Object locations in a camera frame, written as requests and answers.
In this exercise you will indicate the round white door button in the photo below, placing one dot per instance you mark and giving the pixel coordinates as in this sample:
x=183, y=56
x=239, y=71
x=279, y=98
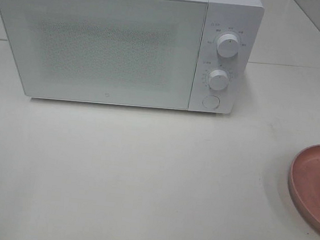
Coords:
x=211, y=102

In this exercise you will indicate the white microwave door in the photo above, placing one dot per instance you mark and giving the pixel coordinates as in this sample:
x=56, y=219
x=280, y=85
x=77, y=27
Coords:
x=129, y=52

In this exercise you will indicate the pink round plate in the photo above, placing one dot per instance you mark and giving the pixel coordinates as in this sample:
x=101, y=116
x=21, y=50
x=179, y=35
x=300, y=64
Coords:
x=304, y=184

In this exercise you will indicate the lower white timer knob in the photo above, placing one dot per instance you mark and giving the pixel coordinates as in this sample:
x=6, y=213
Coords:
x=218, y=80

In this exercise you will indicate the upper white power knob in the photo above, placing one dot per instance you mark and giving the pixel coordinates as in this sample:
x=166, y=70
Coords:
x=227, y=45

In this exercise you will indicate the white microwave oven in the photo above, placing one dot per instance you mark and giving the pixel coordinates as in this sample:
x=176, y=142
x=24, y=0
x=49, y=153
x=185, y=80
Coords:
x=243, y=17

